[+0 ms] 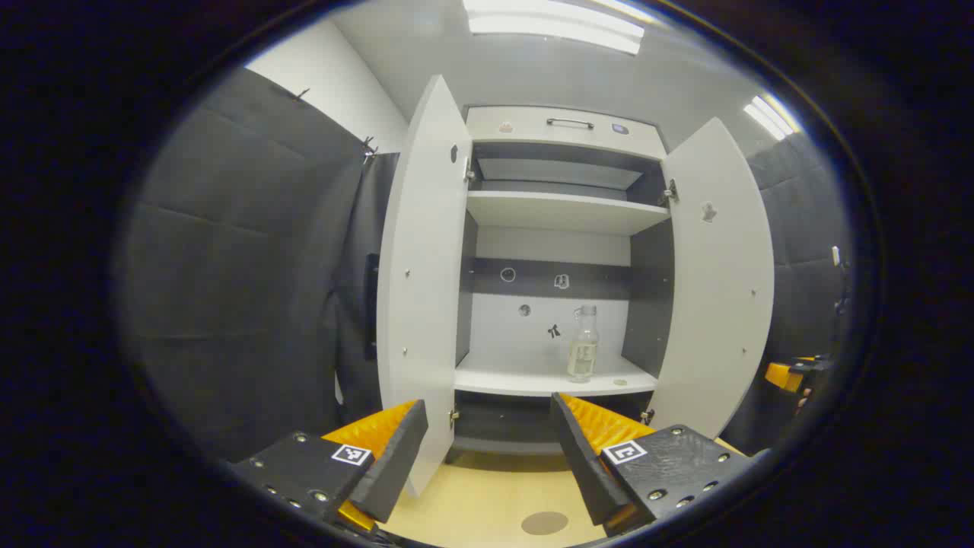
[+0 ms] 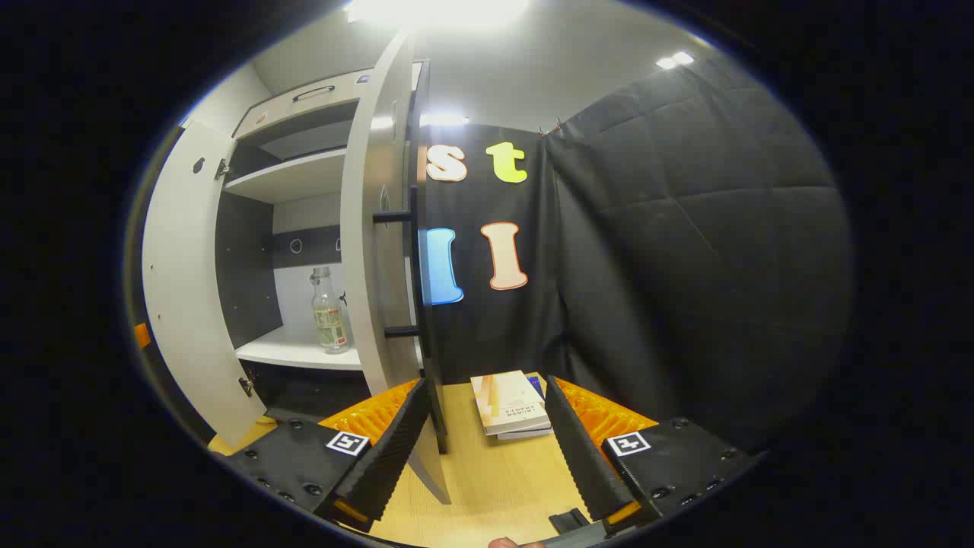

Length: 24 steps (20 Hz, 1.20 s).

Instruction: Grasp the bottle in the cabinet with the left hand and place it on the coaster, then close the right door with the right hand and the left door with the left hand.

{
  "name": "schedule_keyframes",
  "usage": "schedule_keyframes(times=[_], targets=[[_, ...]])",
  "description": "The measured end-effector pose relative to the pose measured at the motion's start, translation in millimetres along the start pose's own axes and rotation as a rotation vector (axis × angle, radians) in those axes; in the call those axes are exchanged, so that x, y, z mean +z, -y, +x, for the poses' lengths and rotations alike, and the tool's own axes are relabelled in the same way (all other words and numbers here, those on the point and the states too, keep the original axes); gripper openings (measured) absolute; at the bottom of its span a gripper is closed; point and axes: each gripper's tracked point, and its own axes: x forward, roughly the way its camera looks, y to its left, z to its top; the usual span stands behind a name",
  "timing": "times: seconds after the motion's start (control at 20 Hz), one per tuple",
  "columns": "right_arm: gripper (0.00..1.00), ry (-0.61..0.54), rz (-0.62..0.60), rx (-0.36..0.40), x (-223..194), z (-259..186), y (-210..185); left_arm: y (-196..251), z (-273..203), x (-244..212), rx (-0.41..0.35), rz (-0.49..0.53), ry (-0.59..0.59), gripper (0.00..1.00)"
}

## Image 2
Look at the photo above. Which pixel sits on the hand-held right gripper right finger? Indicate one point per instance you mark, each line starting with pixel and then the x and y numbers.
pixel 582 457

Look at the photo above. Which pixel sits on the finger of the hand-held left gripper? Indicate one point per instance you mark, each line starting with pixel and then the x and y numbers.
pixel 142 336

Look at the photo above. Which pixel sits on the black quilted cloth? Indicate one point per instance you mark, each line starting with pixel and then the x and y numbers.
pixel 700 266

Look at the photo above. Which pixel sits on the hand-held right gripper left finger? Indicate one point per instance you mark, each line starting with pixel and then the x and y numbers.
pixel 388 457

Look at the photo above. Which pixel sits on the grey white cabinet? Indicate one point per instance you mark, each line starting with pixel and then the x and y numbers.
pixel 304 179

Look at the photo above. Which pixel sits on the ceiling light panel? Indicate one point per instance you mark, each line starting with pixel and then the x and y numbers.
pixel 444 120
pixel 675 60
pixel 437 9

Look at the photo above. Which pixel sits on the black backdrop cloth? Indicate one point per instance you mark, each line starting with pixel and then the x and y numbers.
pixel 494 335

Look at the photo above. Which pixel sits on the clear glass bottle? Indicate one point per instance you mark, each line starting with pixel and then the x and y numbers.
pixel 329 316

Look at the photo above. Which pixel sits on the white cabinet door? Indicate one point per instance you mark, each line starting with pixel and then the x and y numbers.
pixel 183 266
pixel 373 152

